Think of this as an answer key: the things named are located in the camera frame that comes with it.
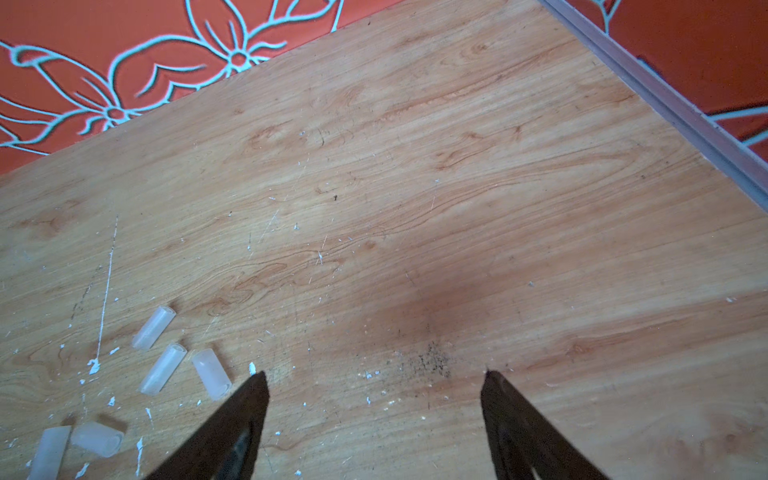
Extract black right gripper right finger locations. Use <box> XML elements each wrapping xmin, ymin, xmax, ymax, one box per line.
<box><xmin>480</xmin><ymin>370</ymin><xmax>606</xmax><ymax>479</ymax></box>

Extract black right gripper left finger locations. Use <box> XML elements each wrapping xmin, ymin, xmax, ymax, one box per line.
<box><xmin>147</xmin><ymin>371</ymin><xmax>269</xmax><ymax>479</ymax></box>

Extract translucent pen cap two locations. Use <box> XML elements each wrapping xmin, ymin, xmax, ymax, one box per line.
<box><xmin>138</xmin><ymin>343</ymin><xmax>187</xmax><ymax>396</ymax></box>

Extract translucent pen cap one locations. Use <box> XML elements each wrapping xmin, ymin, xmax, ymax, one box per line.
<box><xmin>131</xmin><ymin>306</ymin><xmax>176</xmax><ymax>351</ymax></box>

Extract translucent pen cap three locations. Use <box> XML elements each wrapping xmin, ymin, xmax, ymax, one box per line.
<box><xmin>192</xmin><ymin>349</ymin><xmax>232</xmax><ymax>400</ymax></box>

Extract translucent pen cap four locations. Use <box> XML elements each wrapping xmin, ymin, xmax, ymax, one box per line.
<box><xmin>70</xmin><ymin>422</ymin><xmax>124</xmax><ymax>458</ymax></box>

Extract translucent pen cap five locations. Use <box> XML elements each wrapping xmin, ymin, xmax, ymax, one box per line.
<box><xmin>28</xmin><ymin>425</ymin><xmax>72</xmax><ymax>480</ymax></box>

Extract aluminium frame rail right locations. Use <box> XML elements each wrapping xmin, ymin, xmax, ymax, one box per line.
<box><xmin>542</xmin><ymin>1</ymin><xmax>767</xmax><ymax>210</ymax></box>

